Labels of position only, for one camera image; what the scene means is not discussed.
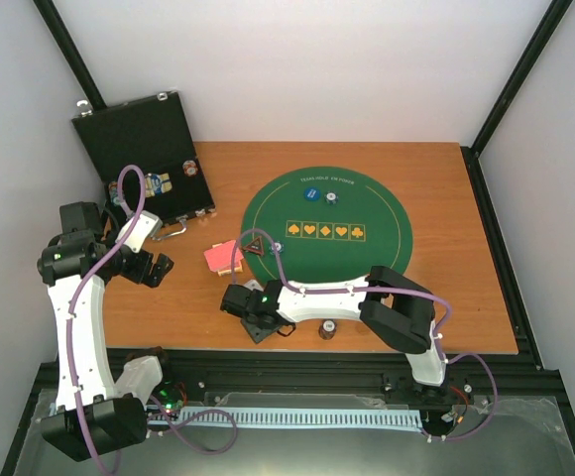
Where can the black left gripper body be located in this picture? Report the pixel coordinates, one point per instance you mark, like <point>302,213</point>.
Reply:
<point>138,273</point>

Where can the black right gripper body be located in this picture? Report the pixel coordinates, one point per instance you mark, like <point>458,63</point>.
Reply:
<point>257,332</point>

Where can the green chip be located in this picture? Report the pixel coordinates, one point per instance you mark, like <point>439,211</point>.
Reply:
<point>278,247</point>

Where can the blue small blind button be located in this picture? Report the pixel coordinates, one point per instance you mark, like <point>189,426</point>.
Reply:
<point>312,194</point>

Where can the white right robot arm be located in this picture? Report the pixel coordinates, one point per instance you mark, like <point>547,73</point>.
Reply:
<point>400,312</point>

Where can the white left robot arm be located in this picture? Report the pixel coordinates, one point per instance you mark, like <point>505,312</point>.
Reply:
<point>95,412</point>

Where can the pink-backed card deck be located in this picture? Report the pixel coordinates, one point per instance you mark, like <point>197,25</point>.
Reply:
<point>219,256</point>

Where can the gold card box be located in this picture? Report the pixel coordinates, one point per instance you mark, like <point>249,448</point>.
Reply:
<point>228,271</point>

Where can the triangular all in marker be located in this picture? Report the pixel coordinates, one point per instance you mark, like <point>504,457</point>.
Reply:
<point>255,246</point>

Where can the boxed card deck in case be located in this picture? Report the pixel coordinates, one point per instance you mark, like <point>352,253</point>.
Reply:
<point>157,184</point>

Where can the chip stack in case left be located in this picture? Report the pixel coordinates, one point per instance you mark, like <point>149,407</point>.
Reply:
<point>113,193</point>

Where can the orange chip stack in case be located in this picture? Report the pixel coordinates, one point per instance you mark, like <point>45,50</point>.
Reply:
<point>190,168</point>

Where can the green round poker mat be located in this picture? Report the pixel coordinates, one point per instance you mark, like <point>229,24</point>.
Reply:
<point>324,242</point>

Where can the black poker chip case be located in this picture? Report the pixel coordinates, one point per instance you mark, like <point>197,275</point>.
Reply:
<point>151,133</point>

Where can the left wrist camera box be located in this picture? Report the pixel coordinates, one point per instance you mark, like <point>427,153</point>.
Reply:
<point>137,231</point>

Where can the white slotted cable duct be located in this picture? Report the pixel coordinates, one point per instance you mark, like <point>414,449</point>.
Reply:
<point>277,418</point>

